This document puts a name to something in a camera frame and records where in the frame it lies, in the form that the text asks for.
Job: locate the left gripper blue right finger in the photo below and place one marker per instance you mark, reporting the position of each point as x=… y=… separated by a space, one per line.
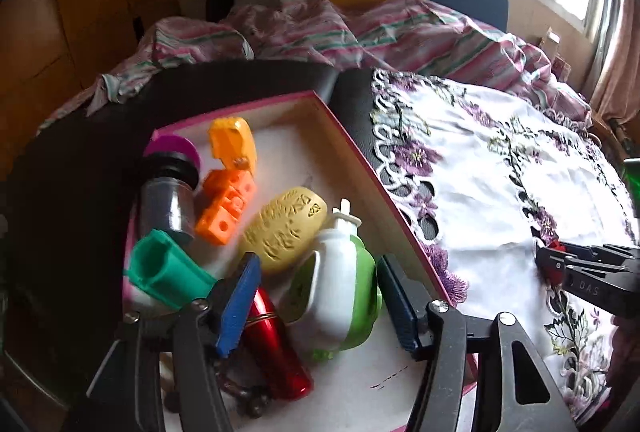
x=406 y=301

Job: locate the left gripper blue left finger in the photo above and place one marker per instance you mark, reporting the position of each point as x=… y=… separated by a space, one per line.
x=237 y=296

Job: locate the red puzzle piece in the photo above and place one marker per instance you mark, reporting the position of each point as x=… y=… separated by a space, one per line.
x=551 y=262

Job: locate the red metallic cylinder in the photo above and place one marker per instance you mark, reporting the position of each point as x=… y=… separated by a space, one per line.
x=266 y=338

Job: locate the yellow oval soap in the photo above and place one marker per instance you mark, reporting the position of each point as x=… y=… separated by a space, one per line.
x=282 y=230

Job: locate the white green plug device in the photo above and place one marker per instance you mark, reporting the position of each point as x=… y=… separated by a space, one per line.
x=334 y=299

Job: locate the green plastic container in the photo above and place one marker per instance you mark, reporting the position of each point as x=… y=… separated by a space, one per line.
x=159 y=267

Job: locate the orange cube block toy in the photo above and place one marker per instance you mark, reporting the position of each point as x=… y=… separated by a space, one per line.
x=229 y=192

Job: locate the purple capped clear jar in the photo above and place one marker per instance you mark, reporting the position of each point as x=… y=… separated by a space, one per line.
x=171 y=168

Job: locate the orange plastic case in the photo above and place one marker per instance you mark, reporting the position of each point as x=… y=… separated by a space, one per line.
x=232 y=143

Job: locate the brown wooden massage brush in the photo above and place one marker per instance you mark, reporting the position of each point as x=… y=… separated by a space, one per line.
x=251 y=401

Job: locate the pink storage box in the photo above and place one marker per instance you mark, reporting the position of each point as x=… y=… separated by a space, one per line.
x=306 y=164

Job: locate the white embroidered tablecloth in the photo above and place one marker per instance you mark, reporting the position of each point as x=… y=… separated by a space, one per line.
x=483 y=179

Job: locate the beige curtain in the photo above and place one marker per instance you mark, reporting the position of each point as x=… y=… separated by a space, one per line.
x=612 y=83

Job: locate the striped pink blanket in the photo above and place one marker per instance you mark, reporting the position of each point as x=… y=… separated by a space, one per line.
x=418 y=36

